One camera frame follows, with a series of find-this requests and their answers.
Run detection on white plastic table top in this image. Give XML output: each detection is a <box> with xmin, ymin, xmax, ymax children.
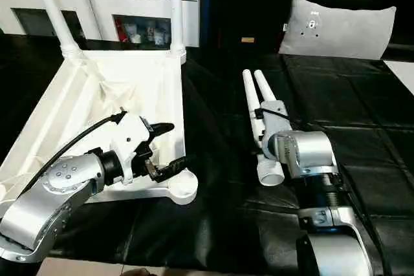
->
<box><xmin>0</xmin><ymin>47</ymin><xmax>199</xmax><ymax>206</ymax></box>

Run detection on white plastic table leg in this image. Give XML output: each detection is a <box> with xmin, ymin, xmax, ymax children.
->
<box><xmin>29</xmin><ymin>0</ymin><xmax>83</xmax><ymax>61</ymax></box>
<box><xmin>168</xmin><ymin>0</ymin><xmax>188</xmax><ymax>65</ymax></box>
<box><xmin>254</xmin><ymin>69</ymin><xmax>280</xmax><ymax>106</ymax></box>
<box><xmin>243</xmin><ymin>69</ymin><xmax>286</xmax><ymax>187</ymax></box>

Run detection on black work mat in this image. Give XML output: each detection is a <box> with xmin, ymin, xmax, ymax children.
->
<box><xmin>0</xmin><ymin>37</ymin><xmax>414</xmax><ymax>276</ymax></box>

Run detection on white glass-door sideboard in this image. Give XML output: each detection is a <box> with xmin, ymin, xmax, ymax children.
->
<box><xmin>0</xmin><ymin>0</ymin><xmax>202</xmax><ymax>48</ymax></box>

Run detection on grey cushion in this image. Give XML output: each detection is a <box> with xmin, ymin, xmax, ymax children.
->
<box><xmin>279</xmin><ymin>0</ymin><xmax>397</xmax><ymax>61</ymax></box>

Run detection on white sheet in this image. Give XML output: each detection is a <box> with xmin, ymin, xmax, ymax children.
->
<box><xmin>383</xmin><ymin>61</ymin><xmax>414</xmax><ymax>96</ymax></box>

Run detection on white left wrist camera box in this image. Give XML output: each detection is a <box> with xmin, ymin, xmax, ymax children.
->
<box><xmin>109</xmin><ymin>113</ymin><xmax>157</xmax><ymax>185</ymax></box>

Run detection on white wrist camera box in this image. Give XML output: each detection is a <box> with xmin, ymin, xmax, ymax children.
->
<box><xmin>109</xmin><ymin>113</ymin><xmax>157</xmax><ymax>185</ymax></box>
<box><xmin>259</xmin><ymin>100</ymin><xmax>293</xmax><ymax>160</ymax></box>

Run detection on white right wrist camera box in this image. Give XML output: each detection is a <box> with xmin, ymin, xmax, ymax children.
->
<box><xmin>259</xmin><ymin>100</ymin><xmax>293</xmax><ymax>160</ymax></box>

